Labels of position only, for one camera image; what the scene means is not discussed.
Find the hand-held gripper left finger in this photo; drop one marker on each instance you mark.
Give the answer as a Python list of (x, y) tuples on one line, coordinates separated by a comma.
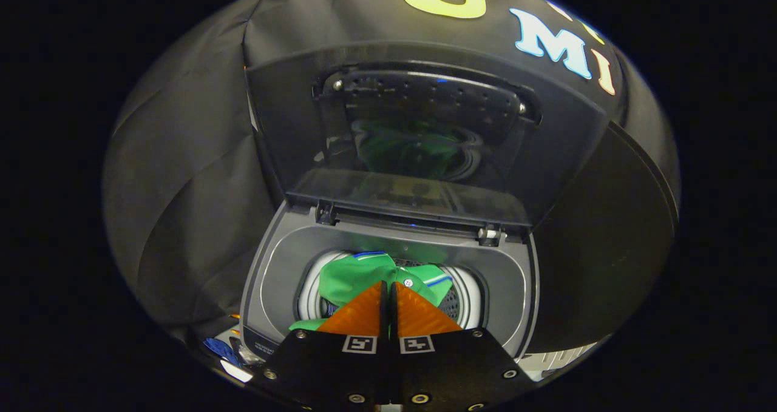
[(331, 369)]

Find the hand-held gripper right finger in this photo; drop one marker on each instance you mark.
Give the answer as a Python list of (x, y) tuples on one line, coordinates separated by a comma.
[(449, 369)]

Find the green polo shirt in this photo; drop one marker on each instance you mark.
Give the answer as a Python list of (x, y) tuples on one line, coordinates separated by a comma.
[(352, 278)]

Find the dark washing machine lid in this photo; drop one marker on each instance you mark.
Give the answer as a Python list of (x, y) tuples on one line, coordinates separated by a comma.
[(291, 127)]

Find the black backdrop cloth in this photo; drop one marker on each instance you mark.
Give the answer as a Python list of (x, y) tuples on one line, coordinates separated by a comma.
[(182, 187)]

